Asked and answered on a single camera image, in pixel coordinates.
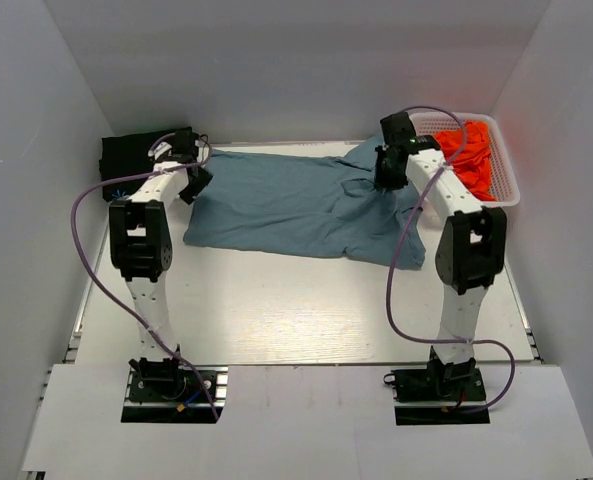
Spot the teal blue t-shirt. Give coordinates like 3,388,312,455
183,135,425,270

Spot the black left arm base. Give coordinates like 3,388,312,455
121,358,228,425

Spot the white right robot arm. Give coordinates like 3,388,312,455
375,110,507,399

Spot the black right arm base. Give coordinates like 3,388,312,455
383,357,490,426

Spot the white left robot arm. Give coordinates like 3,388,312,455
109,127,212,361

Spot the crumpled orange t-shirt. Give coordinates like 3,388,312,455
433,120,496,202

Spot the white plastic mesh basket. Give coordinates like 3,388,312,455
410,112,520,207

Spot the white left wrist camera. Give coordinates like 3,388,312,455
148,142,172,162

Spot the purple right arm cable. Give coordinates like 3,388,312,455
385,104,517,414

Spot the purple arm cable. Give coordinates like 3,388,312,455
70,132,222,421
385,104,517,414

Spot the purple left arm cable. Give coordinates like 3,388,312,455
70,132,222,421

